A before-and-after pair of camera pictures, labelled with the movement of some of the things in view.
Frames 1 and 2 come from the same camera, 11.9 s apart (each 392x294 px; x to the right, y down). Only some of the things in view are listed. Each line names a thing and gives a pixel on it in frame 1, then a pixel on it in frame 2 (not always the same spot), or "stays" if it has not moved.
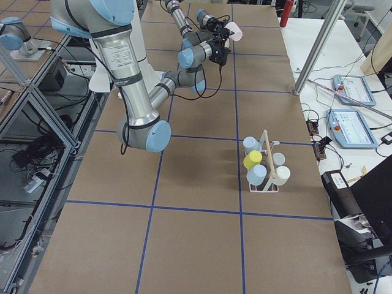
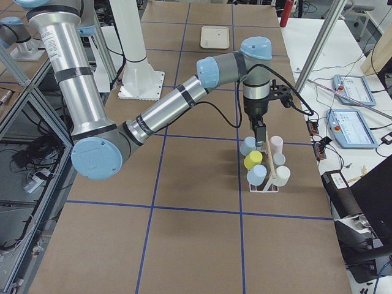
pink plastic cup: (237, 35) to (276, 143)
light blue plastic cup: (256, 175) stays
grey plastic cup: (278, 158) stays
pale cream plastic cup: (282, 174) stays
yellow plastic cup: (255, 157) stays
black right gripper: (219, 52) to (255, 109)
